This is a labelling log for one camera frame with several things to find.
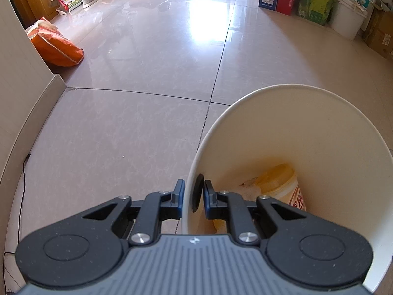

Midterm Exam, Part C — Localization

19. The brown cardboard box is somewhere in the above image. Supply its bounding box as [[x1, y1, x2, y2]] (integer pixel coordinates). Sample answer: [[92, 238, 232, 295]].
[[362, 8, 393, 59]]

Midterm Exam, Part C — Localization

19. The orange woven bag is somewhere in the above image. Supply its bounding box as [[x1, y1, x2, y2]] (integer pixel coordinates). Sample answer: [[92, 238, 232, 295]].
[[31, 31, 84, 67]]

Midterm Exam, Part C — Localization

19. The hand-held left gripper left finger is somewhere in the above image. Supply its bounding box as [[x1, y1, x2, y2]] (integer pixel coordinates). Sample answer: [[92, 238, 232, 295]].
[[81, 179, 186, 247]]

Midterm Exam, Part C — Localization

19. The green cardboard box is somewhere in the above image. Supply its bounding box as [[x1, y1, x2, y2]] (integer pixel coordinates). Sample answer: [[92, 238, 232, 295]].
[[296, 0, 335, 27]]

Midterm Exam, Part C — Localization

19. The small white lidded bucket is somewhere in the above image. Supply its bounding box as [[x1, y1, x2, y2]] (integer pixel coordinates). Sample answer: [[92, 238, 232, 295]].
[[330, 0, 367, 40]]

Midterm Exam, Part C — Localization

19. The large white plastic bucket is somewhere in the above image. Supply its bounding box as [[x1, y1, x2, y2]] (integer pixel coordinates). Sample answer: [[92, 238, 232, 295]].
[[182, 84, 393, 294]]

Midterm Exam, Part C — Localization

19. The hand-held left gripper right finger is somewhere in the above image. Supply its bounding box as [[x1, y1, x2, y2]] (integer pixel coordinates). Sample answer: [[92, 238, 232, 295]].
[[203, 179, 308, 246]]

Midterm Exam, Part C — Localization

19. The black cable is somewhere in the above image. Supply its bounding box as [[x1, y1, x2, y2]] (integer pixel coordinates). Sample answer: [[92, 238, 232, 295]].
[[3, 154, 31, 295]]

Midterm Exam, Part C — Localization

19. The yellow instant noodle cup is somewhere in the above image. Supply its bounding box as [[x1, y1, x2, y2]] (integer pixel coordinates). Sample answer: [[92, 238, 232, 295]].
[[256, 163, 307, 212]]

